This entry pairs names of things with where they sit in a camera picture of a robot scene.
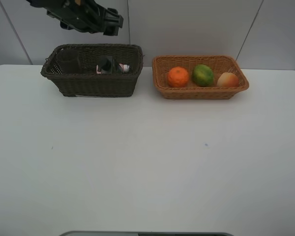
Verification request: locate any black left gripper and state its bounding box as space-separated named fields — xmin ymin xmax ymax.
xmin=28 ymin=0 xmax=123 ymax=36

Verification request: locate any black pump dispenser bottle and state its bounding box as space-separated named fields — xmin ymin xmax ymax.
xmin=96 ymin=55 xmax=117 ymax=74

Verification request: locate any translucent pink plastic cup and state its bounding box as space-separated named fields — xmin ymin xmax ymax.
xmin=56 ymin=49 xmax=82 ymax=74

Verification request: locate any pink lotion bottle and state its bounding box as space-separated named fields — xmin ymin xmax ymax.
xmin=96 ymin=63 xmax=130 ymax=74

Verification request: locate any orange mandarin fruit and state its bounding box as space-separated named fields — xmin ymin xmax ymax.
xmin=167 ymin=67 xmax=190 ymax=88

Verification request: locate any green mango fruit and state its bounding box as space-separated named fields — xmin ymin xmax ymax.
xmin=192 ymin=64 xmax=214 ymax=87

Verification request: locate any red-yellow peach fruit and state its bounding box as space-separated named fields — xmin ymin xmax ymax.
xmin=216 ymin=72 xmax=239 ymax=88

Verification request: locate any dark brown wicker basket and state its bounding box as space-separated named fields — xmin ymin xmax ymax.
xmin=41 ymin=44 xmax=143 ymax=97

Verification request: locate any light orange wicker basket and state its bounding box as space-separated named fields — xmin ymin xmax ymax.
xmin=152 ymin=55 xmax=249 ymax=100

